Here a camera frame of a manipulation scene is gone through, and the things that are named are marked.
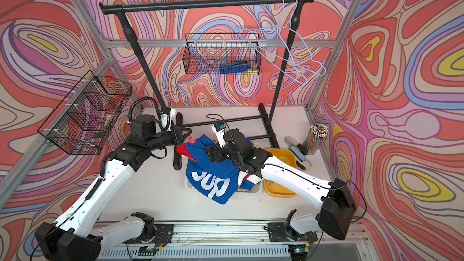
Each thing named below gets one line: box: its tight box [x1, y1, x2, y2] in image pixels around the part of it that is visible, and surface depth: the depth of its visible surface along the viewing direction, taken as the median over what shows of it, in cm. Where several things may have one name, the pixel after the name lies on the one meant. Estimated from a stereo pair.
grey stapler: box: [283, 135, 313, 172], surface depth 96 cm
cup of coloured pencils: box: [306, 122, 330, 156], surface depth 88 cm
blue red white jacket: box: [175, 134, 263, 204], surface depth 74 cm
